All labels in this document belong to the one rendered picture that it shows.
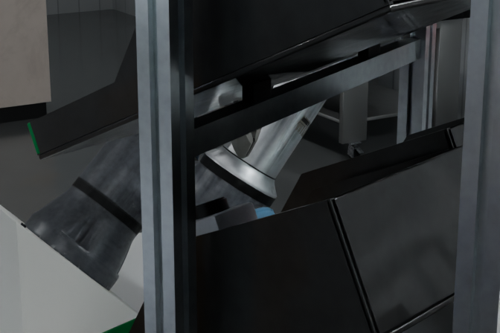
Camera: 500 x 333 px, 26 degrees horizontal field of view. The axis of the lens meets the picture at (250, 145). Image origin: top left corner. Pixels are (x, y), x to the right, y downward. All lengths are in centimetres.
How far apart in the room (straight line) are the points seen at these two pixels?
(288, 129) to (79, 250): 32
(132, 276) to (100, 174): 29
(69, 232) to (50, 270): 8
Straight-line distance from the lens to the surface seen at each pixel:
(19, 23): 607
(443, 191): 59
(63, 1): 984
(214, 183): 144
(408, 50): 80
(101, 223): 149
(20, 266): 141
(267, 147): 145
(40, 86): 617
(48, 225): 149
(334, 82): 69
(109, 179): 150
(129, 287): 171
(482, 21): 45
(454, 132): 65
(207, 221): 80
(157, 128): 55
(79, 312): 147
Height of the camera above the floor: 154
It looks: 16 degrees down
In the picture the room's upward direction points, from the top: straight up
